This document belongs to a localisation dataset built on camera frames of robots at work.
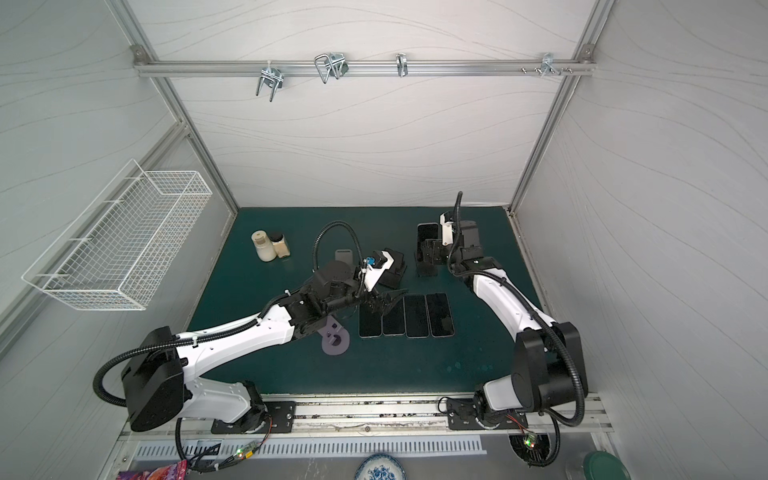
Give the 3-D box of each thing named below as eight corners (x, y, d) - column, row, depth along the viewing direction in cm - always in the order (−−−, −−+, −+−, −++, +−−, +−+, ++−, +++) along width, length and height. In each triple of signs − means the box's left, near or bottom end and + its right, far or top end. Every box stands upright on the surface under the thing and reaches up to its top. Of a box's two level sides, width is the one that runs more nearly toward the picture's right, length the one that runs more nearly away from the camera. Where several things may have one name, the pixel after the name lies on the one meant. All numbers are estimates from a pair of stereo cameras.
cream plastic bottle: (258, 261, 106) (247, 243, 98) (263, 248, 109) (253, 230, 102) (274, 261, 106) (265, 243, 98) (278, 248, 109) (269, 230, 102)
